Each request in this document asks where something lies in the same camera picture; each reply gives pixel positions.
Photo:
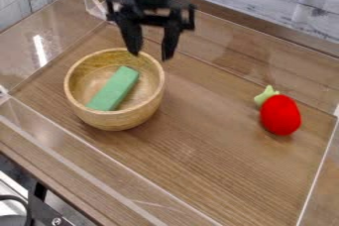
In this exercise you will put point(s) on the clear acrylic corner bracket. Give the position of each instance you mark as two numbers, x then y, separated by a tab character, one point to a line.
96	8

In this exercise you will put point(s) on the red plush strawberry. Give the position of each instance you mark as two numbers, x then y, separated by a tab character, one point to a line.
279	114

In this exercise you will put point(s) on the clear acrylic tray wall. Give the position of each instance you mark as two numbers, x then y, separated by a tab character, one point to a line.
114	195

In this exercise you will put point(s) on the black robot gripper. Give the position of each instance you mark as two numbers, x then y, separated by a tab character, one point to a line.
134	13

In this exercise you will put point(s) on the green rectangular block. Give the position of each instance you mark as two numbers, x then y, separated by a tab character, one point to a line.
115	90

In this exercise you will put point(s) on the brown wooden bowl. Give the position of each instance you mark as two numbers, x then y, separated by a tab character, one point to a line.
86	78

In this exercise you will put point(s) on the black table frame leg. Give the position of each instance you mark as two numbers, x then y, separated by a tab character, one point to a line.
40	212

